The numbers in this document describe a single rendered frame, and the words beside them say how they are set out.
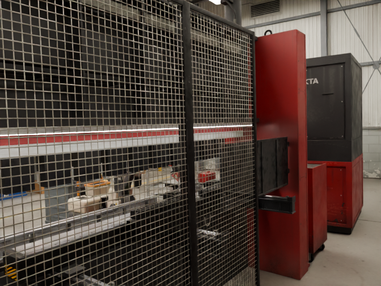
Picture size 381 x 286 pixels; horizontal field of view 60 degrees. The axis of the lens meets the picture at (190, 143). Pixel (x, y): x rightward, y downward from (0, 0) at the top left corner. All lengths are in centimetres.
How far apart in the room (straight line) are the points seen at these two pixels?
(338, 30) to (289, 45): 651
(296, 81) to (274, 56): 33
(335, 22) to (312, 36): 61
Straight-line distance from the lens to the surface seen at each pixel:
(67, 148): 190
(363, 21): 966
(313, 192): 363
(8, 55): 173
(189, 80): 145
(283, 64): 324
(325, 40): 950
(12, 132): 154
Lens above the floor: 147
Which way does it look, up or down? 3 degrees down
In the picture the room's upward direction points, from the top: 2 degrees counter-clockwise
